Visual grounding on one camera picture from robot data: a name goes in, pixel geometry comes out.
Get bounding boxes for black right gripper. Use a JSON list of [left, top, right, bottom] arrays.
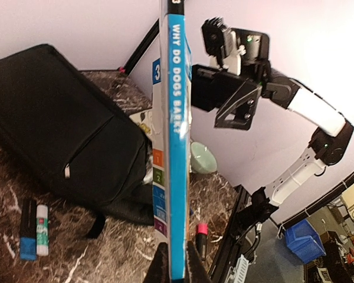
[[191, 31, 262, 130]]

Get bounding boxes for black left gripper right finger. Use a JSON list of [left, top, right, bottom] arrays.
[[186, 241, 211, 283]]

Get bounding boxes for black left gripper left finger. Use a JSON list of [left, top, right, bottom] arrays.
[[143, 242, 169, 283]]

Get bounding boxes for dog picture book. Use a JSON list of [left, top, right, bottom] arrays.
[[152, 1, 192, 282]]

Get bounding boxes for black student backpack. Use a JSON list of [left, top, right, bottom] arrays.
[[0, 44, 154, 238]]

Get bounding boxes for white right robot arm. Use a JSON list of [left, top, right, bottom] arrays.
[[191, 31, 351, 282]]

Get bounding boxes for pink and black highlighter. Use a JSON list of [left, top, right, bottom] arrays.
[[195, 222, 208, 261]]

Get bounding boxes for pale green ceramic bowl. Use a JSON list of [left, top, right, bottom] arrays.
[[191, 141, 218, 174]]

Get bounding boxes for floral ceramic tile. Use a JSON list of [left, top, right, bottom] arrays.
[[129, 109, 152, 136]]

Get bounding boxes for blue plastic bin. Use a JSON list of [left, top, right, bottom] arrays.
[[285, 219, 326, 264]]

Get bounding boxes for white green glue stick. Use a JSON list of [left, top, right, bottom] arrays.
[[36, 205, 49, 256]]

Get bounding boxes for blue capped black marker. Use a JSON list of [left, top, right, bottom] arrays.
[[19, 198, 37, 261]]

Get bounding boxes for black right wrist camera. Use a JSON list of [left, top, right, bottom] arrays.
[[201, 17, 270, 74]]

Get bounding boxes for grey slotted cable duct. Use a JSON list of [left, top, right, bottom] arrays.
[[225, 255, 249, 283]]

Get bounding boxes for black right frame post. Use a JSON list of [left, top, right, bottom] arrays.
[[122, 19, 159, 75]]

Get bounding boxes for black front rail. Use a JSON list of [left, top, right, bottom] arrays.
[[208, 185, 254, 282]]

